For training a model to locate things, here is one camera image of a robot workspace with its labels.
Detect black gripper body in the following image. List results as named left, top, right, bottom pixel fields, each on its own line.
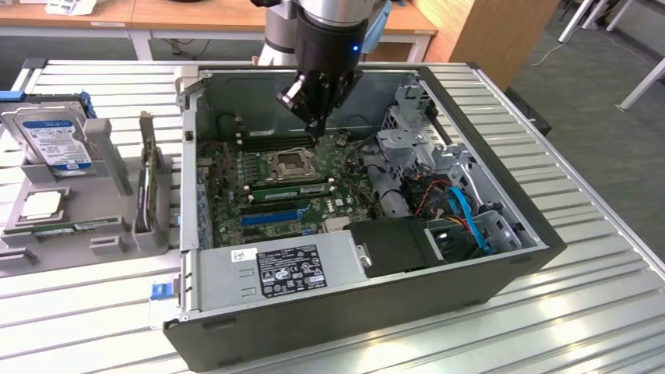
left=291, top=10, right=369, bottom=111

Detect black empty RAM slots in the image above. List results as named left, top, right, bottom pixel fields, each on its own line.
left=238, top=129, right=313, bottom=152

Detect green installed RAM stick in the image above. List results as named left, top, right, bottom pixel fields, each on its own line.
left=247, top=181, right=333, bottom=203

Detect metal CPU socket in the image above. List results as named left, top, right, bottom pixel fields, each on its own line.
left=257, top=146, right=323, bottom=185

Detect green Dell motherboard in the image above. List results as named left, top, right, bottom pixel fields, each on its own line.
left=194, top=130, right=385, bottom=250

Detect metal disk bay cage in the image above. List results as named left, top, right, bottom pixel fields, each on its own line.
left=374, top=82, right=526, bottom=250

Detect blue PCIe expansion slot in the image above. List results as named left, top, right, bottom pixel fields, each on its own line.
left=238, top=206, right=311, bottom=228

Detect black open PC case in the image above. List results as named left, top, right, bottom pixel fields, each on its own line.
left=162, top=62, right=567, bottom=372

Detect wooden cabinet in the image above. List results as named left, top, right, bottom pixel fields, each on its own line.
left=414, top=0, right=562, bottom=89

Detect grey power supply unit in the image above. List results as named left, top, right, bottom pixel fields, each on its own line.
left=181, top=229, right=370, bottom=319

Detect blue plastic disk caddy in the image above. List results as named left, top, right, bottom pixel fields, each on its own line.
left=0, top=87, right=98, bottom=121

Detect hard disk with blue label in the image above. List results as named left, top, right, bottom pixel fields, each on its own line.
left=0, top=101, right=95, bottom=173

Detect grey plastic parts rack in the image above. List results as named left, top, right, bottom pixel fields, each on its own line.
left=0, top=111, right=182, bottom=278

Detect blue case latch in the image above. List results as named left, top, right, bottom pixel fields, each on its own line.
left=147, top=281, right=171, bottom=302

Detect silver CPU chip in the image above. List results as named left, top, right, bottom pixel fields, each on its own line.
left=15, top=189, right=73, bottom=227

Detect white table leg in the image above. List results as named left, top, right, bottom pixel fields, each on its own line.
left=615, top=57, right=665, bottom=111

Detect wooden desk with white frame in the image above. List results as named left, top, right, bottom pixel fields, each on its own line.
left=0, top=0, right=438, bottom=63

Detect red and black wire bundle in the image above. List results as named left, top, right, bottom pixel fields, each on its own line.
left=405, top=177, right=458, bottom=218

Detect graphics card with metal bracket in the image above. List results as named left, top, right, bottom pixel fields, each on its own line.
left=134, top=111, right=162, bottom=231

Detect blue SATA wire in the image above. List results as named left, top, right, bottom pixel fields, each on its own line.
left=446, top=185, right=493, bottom=258

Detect white desk frame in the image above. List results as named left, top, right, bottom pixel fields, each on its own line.
left=555, top=0, right=644, bottom=44

